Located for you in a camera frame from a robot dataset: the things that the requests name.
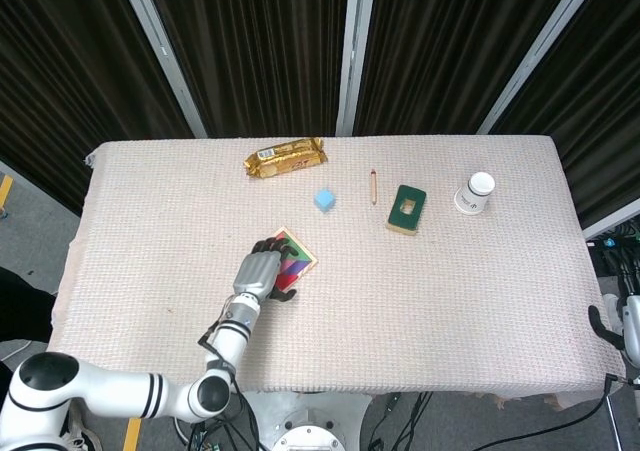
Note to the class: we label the gold biscuit packet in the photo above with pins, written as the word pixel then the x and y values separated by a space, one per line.
pixel 285 158

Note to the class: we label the light blue cube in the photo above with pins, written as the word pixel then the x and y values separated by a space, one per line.
pixel 324 199

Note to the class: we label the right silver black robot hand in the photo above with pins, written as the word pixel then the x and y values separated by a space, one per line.
pixel 631 326

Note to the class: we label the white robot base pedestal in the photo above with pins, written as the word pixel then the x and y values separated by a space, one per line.
pixel 307 421

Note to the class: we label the beige woven tablecloth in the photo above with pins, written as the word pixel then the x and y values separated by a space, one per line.
pixel 400 311

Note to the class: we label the grey partition base rail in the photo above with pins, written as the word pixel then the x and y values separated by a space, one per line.
pixel 612 226

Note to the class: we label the white sneaker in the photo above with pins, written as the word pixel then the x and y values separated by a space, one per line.
pixel 82 428

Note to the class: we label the aluminium partition post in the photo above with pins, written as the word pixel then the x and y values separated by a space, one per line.
pixel 165 56
pixel 535 56
pixel 355 51

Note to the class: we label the short wooden pencil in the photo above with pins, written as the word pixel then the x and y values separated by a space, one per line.
pixel 374 188

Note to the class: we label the black pleated curtain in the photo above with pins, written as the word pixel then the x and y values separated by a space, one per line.
pixel 600 96
pixel 450 46
pixel 65 71
pixel 250 46

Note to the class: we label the wooden tangram puzzle tray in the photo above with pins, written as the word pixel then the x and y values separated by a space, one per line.
pixel 302 258

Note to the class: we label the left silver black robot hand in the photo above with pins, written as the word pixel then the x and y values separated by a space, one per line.
pixel 255 273

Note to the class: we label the green yellow sponge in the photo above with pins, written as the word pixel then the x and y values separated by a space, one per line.
pixel 402 216

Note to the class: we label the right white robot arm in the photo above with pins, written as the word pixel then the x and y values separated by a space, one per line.
pixel 636 376

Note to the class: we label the white paper cup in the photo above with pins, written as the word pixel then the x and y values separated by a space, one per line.
pixel 472 198

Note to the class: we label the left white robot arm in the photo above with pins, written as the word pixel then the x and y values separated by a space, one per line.
pixel 230 336

